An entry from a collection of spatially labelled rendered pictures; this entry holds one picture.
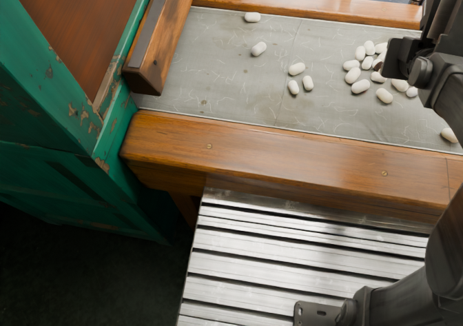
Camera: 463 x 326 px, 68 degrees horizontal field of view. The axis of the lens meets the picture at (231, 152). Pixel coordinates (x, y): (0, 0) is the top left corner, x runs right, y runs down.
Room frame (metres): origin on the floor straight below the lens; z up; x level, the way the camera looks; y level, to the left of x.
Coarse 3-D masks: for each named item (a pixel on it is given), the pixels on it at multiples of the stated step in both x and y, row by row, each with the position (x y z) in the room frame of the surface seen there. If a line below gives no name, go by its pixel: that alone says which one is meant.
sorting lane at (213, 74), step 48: (192, 48) 0.55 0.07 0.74; (240, 48) 0.53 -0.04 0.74; (288, 48) 0.52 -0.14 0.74; (336, 48) 0.51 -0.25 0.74; (144, 96) 0.43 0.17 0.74; (192, 96) 0.42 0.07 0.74; (240, 96) 0.41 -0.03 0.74; (288, 96) 0.40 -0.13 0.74; (336, 96) 0.39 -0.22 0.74; (384, 144) 0.27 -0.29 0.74; (432, 144) 0.26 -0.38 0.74
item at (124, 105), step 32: (128, 96) 0.39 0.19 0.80; (0, 160) 0.33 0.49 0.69; (32, 160) 0.31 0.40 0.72; (64, 160) 0.27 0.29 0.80; (96, 160) 0.25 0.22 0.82; (0, 192) 0.38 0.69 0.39; (32, 192) 0.34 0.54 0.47; (64, 192) 0.32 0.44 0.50; (96, 192) 0.27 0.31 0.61; (128, 192) 0.25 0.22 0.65; (160, 192) 0.35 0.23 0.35; (96, 224) 0.33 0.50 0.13; (128, 224) 0.30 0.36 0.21; (160, 224) 0.28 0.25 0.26
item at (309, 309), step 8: (296, 304) 0.01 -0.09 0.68; (304, 304) 0.01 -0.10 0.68; (312, 304) 0.01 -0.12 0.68; (320, 304) 0.01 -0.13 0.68; (296, 312) 0.00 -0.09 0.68; (304, 312) 0.00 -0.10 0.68; (312, 312) 0.00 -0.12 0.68; (328, 312) -0.01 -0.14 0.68; (336, 312) -0.01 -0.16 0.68; (296, 320) -0.02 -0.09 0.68; (304, 320) -0.02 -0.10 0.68; (312, 320) -0.02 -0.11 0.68; (320, 320) -0.02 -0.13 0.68; (328, 320) -0.02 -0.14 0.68; (336, 320) -0.02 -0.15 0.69
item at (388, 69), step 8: (392, 40) 0.39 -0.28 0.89; (400, 40) 0.38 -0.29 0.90; (392, 48) 0.38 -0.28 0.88; (424, 48) 0.34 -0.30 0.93; (392, 56) 0.37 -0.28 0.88; (384, 64) 0.36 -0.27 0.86; (392, 64) 0.36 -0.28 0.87; (400, 64) 0.35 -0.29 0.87; (408, 64) 0.33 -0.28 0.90; (384, 72) 0.35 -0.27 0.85; (392, 72) 0.35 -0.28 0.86; (400, 72) 0.35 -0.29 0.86; (408, 72) 0.32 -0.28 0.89
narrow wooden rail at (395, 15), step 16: (208, 0) 0.67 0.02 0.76; (224, 0) 0.66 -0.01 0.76; (240, 0) 0.66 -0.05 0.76; (256, 0) 0.65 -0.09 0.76; (272, 0) 0.65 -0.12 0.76; (288, 0) 0.64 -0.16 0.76; (304, 0) 0.64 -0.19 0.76; (320, 0) 0.64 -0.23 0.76; (336, 0) 0.63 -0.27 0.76; (352, 0) 0.63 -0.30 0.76; (368, 0) 0.62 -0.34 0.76; (288, 16) 0.62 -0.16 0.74; (304, 16) 0.61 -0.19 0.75; (320, 16) 0.60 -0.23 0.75; (336, 16) 0.59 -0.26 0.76; (352, 16) 0.58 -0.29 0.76; (368, 16) 0.58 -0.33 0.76; (384, 16) 0.57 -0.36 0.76; (400, 16) 0.57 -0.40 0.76; (416, 16) 0.56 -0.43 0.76
